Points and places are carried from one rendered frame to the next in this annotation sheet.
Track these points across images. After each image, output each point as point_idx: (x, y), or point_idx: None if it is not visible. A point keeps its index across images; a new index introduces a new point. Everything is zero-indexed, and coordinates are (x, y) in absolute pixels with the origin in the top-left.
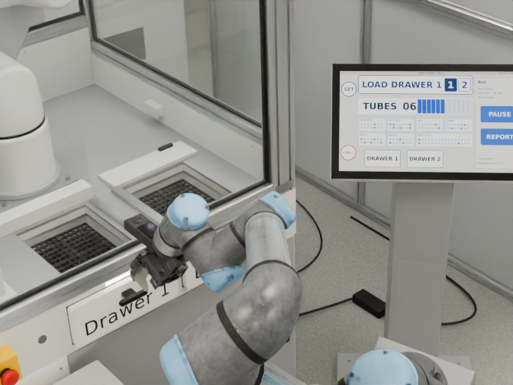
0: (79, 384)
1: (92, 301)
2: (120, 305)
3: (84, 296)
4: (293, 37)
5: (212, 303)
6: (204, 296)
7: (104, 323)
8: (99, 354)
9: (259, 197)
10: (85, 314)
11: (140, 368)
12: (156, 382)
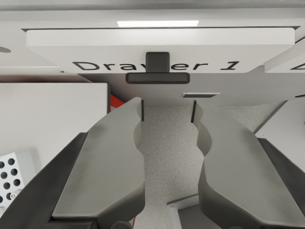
0: (67, 104)
1: (76, 46)
2: (125, 79)
3: (63, 26)
4: None
5: (277, 77)
6: (276, 72)
7: (113, 67)
8: (117, 73)
9: None
10: (67, 55)
11: (166, 85)
12: (179, 90)
